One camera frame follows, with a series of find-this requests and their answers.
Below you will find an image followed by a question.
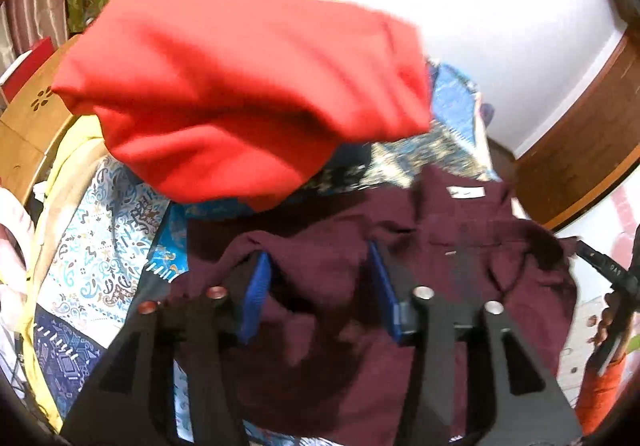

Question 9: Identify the red and white box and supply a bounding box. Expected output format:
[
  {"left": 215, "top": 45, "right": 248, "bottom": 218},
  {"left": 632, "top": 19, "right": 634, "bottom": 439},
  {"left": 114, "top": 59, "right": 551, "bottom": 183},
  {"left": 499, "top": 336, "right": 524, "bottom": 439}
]
[{"left": 1, "top": 36, "right": 55, "bottom": 104}]

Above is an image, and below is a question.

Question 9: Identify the striped curtain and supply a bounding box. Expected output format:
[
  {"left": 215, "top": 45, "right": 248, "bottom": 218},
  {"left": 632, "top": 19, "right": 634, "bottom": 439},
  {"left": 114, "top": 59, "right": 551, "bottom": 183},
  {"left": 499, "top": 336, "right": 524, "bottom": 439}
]
[{"left": 1, "top": 0, "right": 68, "bottom": 72}]

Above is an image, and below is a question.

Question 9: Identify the maroon shirt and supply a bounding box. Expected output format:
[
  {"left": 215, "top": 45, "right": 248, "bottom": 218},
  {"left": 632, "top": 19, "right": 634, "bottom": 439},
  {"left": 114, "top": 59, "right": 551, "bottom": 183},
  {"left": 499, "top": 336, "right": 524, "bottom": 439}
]
[{"left": 170, "top": 166, "right": 580, "bottom": 445}]

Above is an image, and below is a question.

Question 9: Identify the red sweater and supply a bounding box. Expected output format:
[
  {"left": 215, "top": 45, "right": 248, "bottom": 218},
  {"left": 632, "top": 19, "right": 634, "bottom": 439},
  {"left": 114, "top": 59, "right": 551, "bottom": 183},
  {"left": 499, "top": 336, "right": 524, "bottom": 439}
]
[{"left": 52, "top": 0, "right": 432, "bottom": 210}]

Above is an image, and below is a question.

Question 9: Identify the blue patchwork bedspread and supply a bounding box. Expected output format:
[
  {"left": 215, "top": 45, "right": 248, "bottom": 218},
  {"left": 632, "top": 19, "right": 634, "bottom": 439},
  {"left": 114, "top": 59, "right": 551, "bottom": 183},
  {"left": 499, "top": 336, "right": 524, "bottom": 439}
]
[{"left": 35, "top": 64, "right": 495, "bottom": 424}]

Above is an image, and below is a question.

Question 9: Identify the wooden lap desk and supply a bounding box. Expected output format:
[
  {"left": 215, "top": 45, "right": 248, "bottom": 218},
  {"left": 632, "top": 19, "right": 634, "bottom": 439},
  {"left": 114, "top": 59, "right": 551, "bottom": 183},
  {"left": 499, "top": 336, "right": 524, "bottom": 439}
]
[{"left": 1, "top": 36, "right": 79, "bottom": 203}]

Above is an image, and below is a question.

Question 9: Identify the right hand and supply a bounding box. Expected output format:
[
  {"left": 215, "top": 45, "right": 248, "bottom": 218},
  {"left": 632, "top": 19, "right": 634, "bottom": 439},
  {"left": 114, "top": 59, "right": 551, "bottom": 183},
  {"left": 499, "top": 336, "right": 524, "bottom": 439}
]
[{"left": 591, "top": 292, "right": 620, "bottom": 346}]

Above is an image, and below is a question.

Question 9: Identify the black patterned garment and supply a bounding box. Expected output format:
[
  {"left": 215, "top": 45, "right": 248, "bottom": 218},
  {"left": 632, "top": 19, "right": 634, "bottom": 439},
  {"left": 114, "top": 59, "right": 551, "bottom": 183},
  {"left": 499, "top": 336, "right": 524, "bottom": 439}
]
[{"left": 299, "top": 142, "right": 426, "bottom": 195}]

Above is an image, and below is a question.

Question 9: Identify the yellow blanket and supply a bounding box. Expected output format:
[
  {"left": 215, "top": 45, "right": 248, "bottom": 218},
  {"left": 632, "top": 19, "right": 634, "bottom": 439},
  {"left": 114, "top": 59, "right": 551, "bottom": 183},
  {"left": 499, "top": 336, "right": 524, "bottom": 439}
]
[{"left": 18, "top": 116, "right": 107, "bottom": 432}]

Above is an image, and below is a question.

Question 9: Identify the pink neck pillow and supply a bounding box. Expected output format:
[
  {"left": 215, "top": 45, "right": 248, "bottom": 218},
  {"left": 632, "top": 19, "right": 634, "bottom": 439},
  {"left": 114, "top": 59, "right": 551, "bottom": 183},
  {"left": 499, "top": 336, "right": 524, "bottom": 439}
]
[{"left": 0, "top": 188, "right": 34, "bottom": 293}]

